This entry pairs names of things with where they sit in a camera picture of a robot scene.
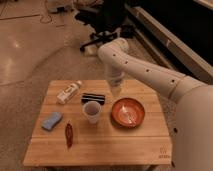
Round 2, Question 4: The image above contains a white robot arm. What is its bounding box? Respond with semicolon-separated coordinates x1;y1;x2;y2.
98;38;213;171

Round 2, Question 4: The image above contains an orange bowl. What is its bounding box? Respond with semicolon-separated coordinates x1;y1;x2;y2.
111;98;145;128

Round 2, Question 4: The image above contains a white plastic bottle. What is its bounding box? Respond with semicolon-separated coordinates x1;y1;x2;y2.
57;80;82;104

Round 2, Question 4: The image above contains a wooden table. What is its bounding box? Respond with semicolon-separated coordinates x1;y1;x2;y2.
23;80;172;167

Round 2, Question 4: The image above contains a red chili pepper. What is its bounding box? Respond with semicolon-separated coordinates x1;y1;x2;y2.
65;122;73;149

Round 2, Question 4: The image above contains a black office chair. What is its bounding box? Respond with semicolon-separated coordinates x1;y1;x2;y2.
75;0;126;52

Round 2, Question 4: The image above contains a blue sponge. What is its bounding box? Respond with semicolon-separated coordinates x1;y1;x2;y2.
41;112;62;131

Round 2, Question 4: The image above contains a long grey rail beam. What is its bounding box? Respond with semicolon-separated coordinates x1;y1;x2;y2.
126;6;213;84

